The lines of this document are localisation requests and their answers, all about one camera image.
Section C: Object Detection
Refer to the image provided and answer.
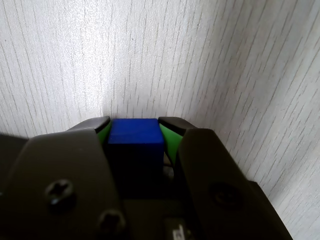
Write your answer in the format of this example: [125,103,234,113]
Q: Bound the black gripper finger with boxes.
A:
[0,116,131,240]
[158,116,293,240]

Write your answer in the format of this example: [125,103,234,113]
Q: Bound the blue wooden cube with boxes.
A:
[107,118,165,198]

